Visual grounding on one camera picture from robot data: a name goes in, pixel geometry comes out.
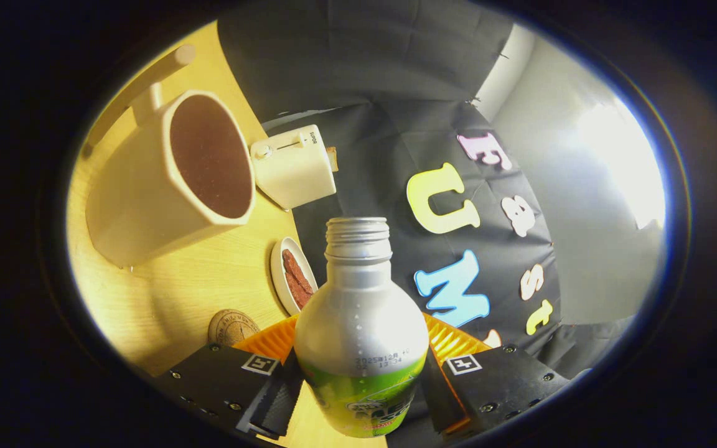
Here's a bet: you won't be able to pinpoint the round cork coaster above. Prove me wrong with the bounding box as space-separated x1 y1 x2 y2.
208 309 261 347

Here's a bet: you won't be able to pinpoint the cream cup with handle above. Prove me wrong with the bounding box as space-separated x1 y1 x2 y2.
82 44 256 269

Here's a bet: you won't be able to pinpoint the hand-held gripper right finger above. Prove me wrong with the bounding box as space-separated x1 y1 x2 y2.
421 313 571 436

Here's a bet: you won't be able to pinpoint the white toaster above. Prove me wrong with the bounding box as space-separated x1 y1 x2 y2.
250 124 338 210

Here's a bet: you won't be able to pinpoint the red meat slices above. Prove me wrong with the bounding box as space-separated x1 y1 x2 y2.
281 249 316 310

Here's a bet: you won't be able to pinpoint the wooden table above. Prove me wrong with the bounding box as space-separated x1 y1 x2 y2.
66 19 390 448

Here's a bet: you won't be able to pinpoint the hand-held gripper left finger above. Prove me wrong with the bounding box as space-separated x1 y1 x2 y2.
156 314 304 441

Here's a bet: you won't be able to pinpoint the silver green juice bottle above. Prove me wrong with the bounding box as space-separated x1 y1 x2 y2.
294 217 429 439

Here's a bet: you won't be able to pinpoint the small white round dish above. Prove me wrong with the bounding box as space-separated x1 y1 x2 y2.
270 236 319 317

